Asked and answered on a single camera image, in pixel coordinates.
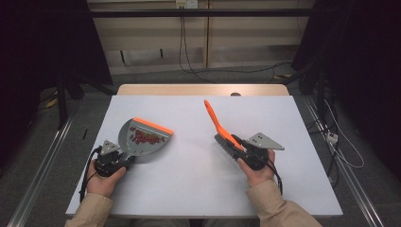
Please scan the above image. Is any person's left hand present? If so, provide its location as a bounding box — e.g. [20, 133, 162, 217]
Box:
[86, 159, 127, 199]

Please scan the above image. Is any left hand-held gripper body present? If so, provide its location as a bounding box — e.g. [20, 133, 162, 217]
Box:
[94, 139, 127, 178]

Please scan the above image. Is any left hand-held gripper black cable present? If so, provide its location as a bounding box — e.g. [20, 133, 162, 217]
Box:
[78, 146, 103, 202]

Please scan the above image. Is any white wall socket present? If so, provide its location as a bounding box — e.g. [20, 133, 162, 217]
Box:
[175, 0, 199, 9]

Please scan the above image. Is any wooden table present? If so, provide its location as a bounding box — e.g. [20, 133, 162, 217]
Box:
[116, 83, 290, 97]

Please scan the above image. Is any white table mat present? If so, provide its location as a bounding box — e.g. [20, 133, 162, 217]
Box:
[65, 95, 344, 219]

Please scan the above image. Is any right hand-held gripper black cable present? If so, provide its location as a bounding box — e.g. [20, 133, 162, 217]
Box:
[266, 159, 284, 196]

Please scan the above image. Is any white power adapter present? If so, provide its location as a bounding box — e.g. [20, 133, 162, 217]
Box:
[325, 131, 340, 145]

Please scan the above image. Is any scatter of red beans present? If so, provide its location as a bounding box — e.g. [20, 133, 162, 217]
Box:
[129, 126, 166, 146]

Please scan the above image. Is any black horizontal bar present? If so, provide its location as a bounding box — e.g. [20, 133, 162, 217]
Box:
[89, 9, 316, 18]

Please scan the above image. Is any hand-held gripper black cable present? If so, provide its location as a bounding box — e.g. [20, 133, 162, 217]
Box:
[266, 159, 284, 196]
[78, 146, 103, 202]

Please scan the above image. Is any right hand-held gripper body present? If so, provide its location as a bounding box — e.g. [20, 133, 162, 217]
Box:
[239, 131, 286, 171]

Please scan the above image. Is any black metal stand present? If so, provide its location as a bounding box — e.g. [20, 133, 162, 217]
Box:
[56, 74, 69, 131]
[316, 72, 327, 122]

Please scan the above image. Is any black hanging cable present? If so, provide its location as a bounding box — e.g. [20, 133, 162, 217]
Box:
[178, 16, 218, 84]
[183, 16, 292, 76]

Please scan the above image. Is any grey dustpan with orange edge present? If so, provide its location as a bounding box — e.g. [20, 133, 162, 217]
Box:
[117, 116, 175, 159]

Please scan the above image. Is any person's right hand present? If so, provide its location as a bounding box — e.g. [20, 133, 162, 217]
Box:
[236, 148, 277, 188]

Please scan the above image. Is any white floor cable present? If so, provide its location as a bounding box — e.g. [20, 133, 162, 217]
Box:
[324, 98, 366, 169]

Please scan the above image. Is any metal floor rail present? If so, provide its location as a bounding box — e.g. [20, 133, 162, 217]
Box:
[7, 116, 75, 227]
[302, 96, 386, 227]

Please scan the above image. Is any orange brush with grey bristles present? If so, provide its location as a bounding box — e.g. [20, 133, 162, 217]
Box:
[203, 99, 247, 162]

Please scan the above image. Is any black curtain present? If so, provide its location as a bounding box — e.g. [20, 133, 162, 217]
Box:
[291, 0, 401, 181]
[0, 0, 113, 168]

